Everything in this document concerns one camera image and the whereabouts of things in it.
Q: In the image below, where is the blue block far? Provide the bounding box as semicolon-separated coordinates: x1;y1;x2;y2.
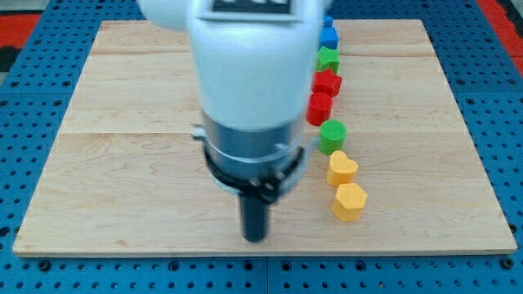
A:
323;15;333;28

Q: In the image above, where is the red cylinder block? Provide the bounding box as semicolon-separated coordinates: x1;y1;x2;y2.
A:
306;92;333;126

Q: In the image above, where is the green cylinder block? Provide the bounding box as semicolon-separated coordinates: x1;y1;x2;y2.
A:
319;119;347;155

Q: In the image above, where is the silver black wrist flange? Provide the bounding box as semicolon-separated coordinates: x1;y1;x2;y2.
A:
191;114;320;203

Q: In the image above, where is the blue cube block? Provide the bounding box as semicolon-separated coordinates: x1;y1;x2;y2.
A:
320;27;339;50

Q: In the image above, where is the yellow heart block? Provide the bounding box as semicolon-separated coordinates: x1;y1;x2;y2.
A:
326;150;359;186

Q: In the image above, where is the yellow hexagon block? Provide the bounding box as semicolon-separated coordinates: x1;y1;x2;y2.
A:
331;183;368;222

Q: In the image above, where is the wooden board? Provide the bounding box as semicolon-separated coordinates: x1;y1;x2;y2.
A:
12;20;517;258

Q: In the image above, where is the red star block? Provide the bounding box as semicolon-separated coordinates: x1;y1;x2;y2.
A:
311;69;342;97

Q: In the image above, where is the green star block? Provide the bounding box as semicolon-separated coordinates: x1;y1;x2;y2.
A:
315;46;340;74

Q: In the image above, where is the black cylindrical end effector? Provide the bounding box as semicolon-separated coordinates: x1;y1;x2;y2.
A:
239;193;269;243

